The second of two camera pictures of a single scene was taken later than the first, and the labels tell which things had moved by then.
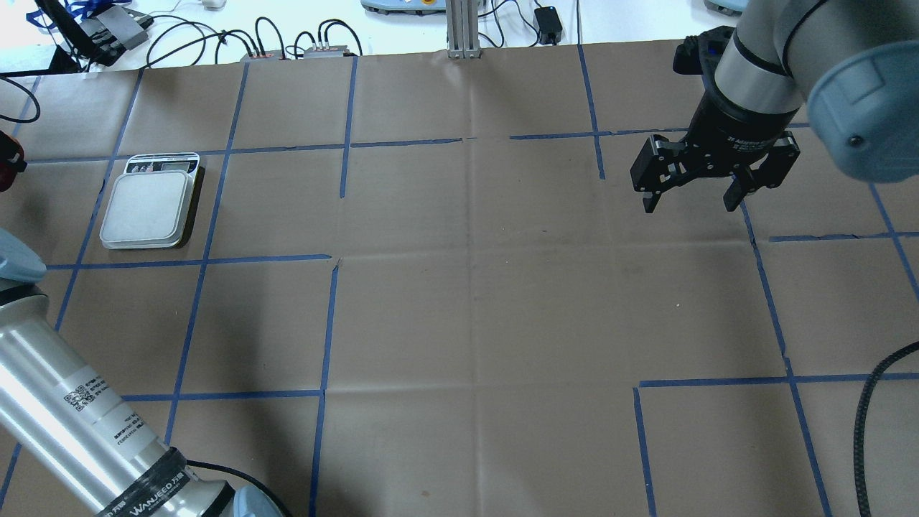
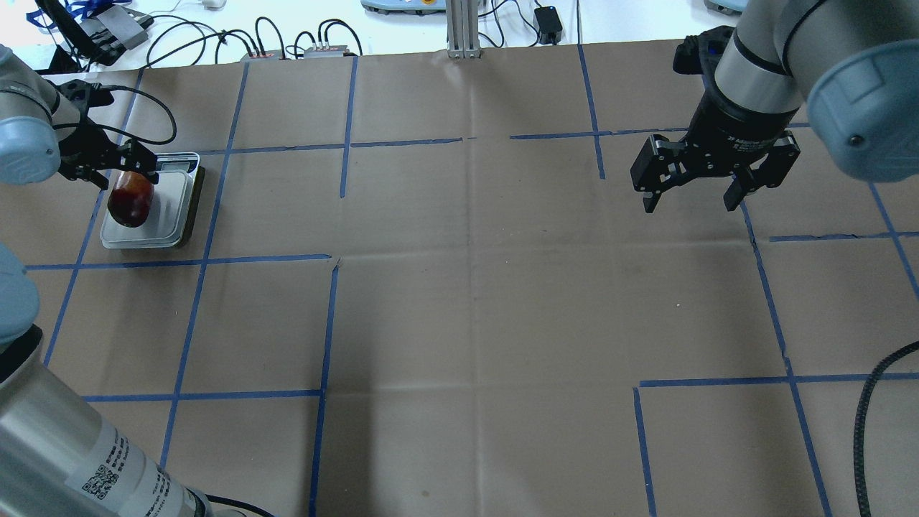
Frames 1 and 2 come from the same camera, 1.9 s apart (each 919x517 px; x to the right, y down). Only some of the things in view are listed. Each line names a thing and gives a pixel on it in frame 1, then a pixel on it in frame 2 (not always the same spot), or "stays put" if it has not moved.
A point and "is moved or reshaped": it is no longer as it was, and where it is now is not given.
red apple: x=11 y=159 is moved or reshaped
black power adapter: x=549 y=25 stays put
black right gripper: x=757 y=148 stays put
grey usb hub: x=334 y=52 stays put
